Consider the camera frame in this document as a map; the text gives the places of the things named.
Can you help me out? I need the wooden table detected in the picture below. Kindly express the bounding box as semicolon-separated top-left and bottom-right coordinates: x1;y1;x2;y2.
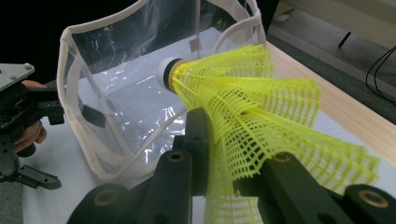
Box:
264;41;396;167

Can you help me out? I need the yellow shuttlecock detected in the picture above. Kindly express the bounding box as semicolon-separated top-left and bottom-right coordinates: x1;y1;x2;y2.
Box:
186;76;322;129
204;108;381;224
156;43;275;110

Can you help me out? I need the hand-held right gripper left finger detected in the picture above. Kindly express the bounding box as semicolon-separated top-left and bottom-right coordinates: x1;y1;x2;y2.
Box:
155;106;211;201

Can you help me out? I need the clear plastic bag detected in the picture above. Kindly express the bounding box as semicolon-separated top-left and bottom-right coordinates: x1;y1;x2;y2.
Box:
56;0;267;182

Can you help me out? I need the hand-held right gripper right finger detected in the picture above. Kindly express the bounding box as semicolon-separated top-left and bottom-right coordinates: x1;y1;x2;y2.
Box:
233;151;316;201

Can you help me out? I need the long black floor cable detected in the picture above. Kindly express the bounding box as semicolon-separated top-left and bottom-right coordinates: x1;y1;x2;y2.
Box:
364;44;396;107

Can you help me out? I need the white table cover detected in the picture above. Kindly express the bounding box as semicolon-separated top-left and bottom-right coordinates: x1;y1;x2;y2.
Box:
21;26;396;224

